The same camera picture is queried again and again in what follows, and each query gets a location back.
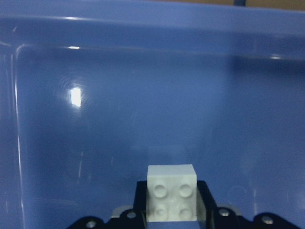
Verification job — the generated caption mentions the blue plastic tray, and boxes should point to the blue plastic tray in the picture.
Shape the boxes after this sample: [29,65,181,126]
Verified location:
[0,0,305,229]

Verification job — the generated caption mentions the white block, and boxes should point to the white block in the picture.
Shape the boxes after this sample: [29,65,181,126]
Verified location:
[146,164,197,222]

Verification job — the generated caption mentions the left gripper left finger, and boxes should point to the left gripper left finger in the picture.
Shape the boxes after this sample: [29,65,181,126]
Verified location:
[133,181,148,229]

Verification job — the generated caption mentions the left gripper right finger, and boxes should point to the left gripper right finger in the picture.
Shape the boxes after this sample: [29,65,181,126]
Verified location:
[196,180,217,229]

